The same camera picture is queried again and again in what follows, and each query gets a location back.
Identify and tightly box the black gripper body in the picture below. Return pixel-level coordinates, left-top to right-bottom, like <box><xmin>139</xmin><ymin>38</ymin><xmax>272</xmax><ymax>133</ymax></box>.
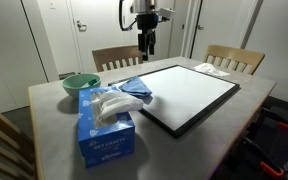
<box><xmin>136</xmin><ymin>12</ymin><xmax>160</xmax><ymax>51</ymax></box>

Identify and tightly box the blue wiping cloth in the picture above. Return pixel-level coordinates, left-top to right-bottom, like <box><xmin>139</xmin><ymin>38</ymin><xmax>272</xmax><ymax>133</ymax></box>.
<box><xmin>119</xmin><ymin>76</ymin><xmax>152</xmax><ymax>97</ymax></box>

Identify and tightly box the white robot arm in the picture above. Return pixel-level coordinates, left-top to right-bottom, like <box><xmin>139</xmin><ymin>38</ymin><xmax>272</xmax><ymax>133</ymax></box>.
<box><xmin>119</xmin><ymin>0</ymin><xmax>159</xmax><ymax>61</ymax></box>

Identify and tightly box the black framed whiteboard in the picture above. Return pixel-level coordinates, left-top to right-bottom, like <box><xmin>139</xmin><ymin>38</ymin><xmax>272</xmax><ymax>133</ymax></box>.
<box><xmin>108</xmin><ymin>64</ymin><xmax>241</xmax><ymax>139</ymax></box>

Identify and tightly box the dark wooden chair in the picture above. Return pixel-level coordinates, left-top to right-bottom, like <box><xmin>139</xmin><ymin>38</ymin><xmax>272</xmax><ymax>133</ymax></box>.
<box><xmin>92</xmin><ymin>45</ymin><xmax>143</xmax><ymax>72</ymax></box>

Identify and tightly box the crumpled white paper towel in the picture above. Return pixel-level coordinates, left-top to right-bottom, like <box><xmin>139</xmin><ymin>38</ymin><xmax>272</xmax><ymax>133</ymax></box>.
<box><xmin>194</xmin><ymin>63</ymin><xmax>228</xmax><ymax>77</ymax></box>

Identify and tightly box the green bowl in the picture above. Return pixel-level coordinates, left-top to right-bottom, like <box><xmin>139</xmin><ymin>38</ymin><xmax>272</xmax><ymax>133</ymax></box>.
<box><xmin>62</xmin><ymin>74</ymin><xmax>101</xmax><ymax>99</ymax></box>

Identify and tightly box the light wooden chair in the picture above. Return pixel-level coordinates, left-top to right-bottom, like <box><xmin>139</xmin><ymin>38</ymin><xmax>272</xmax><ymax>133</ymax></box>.
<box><xmin>204</xmin><ymin>45</ymin><xmax>265</xmax><ymax>75</ymax></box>

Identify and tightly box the blue tissue box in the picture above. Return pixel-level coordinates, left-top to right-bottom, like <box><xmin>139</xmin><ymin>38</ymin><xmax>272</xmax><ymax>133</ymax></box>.
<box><xmin>77</xmin><ymin>87</ymin><xmax>144</xmax><ymax>168</ymax></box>

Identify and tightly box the red black clamp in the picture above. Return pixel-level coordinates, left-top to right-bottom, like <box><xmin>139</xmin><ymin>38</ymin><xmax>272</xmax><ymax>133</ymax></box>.
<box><xmin>261</xmin><ymin>108</ymin><xmax>288</xmax><ymax>130</ymax></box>

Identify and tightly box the orange black clamp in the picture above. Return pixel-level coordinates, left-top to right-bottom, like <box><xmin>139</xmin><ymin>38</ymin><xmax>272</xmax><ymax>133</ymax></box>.
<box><xmin>242</xmin><ymin>137</ymin><xmax>285</xmax><ymax>180</ymax></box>

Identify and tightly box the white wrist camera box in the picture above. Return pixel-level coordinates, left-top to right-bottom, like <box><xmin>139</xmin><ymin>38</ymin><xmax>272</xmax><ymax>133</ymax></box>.
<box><xmin>158</xmin><ymin>8</ymin><xmax>175</xmax><ymax>19</ymax></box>

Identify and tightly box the silver door handle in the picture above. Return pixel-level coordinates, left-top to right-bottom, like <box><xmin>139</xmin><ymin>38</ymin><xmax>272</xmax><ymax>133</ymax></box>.
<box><xmin>76</xmin><ymin>20</ymin><xmax>87</xmax><ymax>32</ymax></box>

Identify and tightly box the white light switch plate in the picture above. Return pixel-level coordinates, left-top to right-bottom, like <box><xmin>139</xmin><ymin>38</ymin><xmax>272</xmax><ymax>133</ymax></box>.
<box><xmin>49</xmin><ymin>0</ymin><xmax>56</xmax><ymax>9</ymax></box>

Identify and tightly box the wooden chair near camera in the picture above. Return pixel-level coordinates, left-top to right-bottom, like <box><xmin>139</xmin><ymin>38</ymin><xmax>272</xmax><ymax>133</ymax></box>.
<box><xmin>0</xmin><ymin>113</ymin><xmax>38</xmax><ymax>180</ymax></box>

